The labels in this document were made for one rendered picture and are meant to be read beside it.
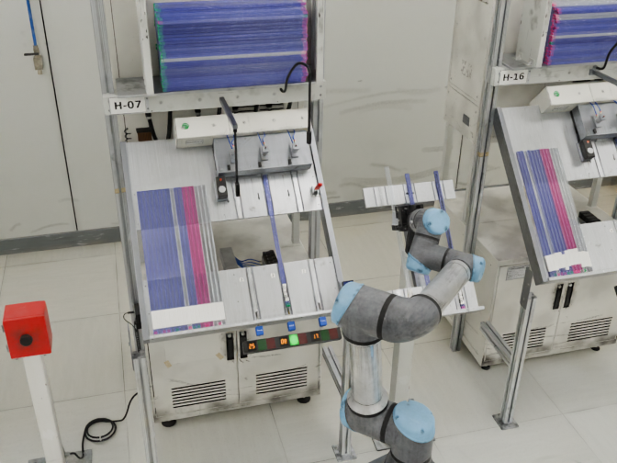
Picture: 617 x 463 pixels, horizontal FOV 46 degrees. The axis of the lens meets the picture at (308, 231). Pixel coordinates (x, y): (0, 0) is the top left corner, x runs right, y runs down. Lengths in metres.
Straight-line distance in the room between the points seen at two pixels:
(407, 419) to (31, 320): 1.25
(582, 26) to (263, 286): 1.54
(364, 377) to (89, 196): 2.71
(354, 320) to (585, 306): 1.87
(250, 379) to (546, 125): 1.57
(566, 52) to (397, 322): 1.59
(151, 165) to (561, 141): 1.60
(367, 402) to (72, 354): 1.91
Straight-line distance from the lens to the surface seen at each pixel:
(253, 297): 2.49
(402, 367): 2.92
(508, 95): 3.18
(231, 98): 2.61
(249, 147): 2.62
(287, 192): 2.63
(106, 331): 3.74
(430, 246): 2.13
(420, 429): 2.05
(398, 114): 4.51
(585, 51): 3.07
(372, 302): 1.77
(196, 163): 2.64
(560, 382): 3.54
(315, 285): 2.54
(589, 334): 3.64
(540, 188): 2.94
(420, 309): 1.78
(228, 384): 3.03
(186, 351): 2.89
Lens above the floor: 2.18
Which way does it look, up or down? 29 degrees down
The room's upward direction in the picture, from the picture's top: 1 degrees clockwise
